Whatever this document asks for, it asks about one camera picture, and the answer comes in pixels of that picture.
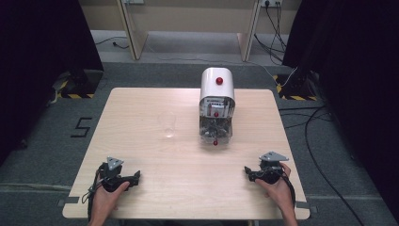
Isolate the person's left hand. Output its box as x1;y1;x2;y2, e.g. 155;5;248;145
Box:
90;181;131;221

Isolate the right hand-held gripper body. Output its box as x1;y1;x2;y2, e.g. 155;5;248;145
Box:
252;151;290;186

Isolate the clear drinking glass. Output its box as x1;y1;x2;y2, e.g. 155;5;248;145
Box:
157;110;178;139

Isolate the long black floor cable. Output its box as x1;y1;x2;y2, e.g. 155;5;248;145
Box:
278;105;365;226

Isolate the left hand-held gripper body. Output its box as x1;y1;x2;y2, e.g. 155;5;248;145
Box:
98;155;135;193

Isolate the white dispenser with red knobs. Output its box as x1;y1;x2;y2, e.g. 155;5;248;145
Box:
199;67;236;147

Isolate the black cable with plug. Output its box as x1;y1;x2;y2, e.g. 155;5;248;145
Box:
94;35;131;51

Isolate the light wooden desk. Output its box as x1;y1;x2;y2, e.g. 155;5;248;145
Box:
78;0;303;62

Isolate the hand-held gripper cable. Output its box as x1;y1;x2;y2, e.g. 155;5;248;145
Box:
81;168;105;222
279;170;297;211

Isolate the person's right hand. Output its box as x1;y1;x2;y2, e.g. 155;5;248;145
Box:
254;162;296;218

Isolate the right hand-held gripper cable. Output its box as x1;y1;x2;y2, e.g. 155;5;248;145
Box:
279;170;297;211

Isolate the bundle of black socket cables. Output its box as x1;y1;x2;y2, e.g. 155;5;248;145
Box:
253;1;289;65

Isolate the black curtain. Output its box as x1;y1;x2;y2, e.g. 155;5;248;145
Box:
0;0;104;166
281;0;399;222

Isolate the thin white cable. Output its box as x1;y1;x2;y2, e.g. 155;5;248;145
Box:
146;42;298;89

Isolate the stand base with striped tape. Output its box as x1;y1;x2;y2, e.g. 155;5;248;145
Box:
271;73;318;102
51;69;104;100

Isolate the left hand-held gripper cable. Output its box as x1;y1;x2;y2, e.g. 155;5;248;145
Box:
81;168;105;222

